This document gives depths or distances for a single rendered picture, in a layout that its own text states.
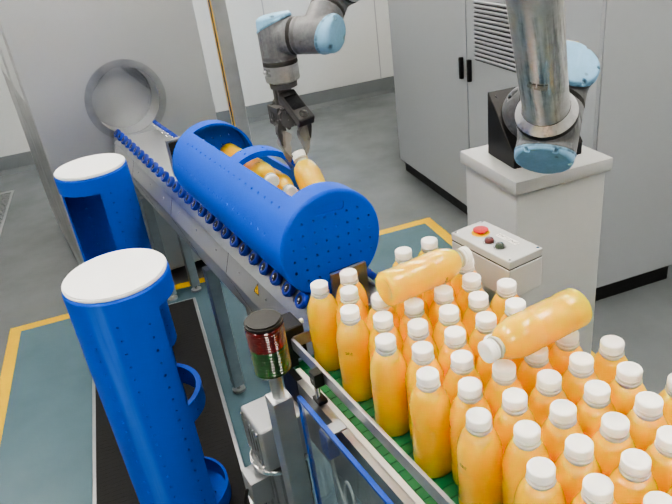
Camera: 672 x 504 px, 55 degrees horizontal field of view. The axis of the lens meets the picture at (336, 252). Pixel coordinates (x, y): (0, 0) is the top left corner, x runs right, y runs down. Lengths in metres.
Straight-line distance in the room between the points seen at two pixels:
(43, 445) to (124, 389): 1.24
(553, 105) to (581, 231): 0.59
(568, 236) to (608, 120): 1.02
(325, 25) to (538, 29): 0.49
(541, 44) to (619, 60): 1.51
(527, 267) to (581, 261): 0.64
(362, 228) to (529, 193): 0.53
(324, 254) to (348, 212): 0.12
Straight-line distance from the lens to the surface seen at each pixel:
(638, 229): 3.34
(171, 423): 1.96
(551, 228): 2.02
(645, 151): 3.18
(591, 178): 2.03
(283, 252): 1.56
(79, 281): 1.85
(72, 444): 3.02
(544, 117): 1.64
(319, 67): 6.97
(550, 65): 1.50
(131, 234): 2.79
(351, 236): 1.64
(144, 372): 1.84
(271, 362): 1.07
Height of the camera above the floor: 1.83
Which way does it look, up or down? 28 degrees down
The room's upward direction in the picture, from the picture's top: 8 degrees counter-clockwise
